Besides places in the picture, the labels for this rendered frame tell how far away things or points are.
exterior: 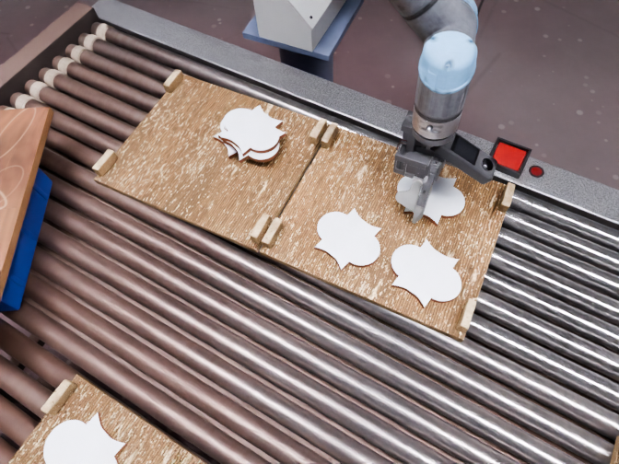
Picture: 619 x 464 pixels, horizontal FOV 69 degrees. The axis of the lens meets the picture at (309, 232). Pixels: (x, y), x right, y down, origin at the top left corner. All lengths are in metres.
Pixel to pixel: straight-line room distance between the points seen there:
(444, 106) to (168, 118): 0.67
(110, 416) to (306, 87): 0.82
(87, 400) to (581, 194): 1.03
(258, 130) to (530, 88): 1.88
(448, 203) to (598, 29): 2.30
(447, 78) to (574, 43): 2.33
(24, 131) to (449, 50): 0.83
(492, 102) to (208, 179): 1.80
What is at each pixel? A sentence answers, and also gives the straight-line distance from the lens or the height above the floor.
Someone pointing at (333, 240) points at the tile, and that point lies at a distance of 0.87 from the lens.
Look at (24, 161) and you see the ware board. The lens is 1.05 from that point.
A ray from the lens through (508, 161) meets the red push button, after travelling 1.06.
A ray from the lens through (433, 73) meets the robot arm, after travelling 0.67.
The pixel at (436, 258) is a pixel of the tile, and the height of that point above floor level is 0.95.
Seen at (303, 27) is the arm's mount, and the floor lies 0.94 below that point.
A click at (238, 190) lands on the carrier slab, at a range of 0.96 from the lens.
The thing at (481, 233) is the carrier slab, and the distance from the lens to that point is 0.94.
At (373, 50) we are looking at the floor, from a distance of 2.68.
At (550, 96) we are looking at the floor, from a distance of 2.64.
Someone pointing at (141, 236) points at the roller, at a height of 0.92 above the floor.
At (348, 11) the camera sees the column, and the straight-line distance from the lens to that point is 1.45.
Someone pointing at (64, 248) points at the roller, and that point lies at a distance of 1.05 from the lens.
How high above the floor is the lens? 1.73
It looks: 62 degrees down
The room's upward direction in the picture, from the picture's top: 5 degrees counter-clockwise
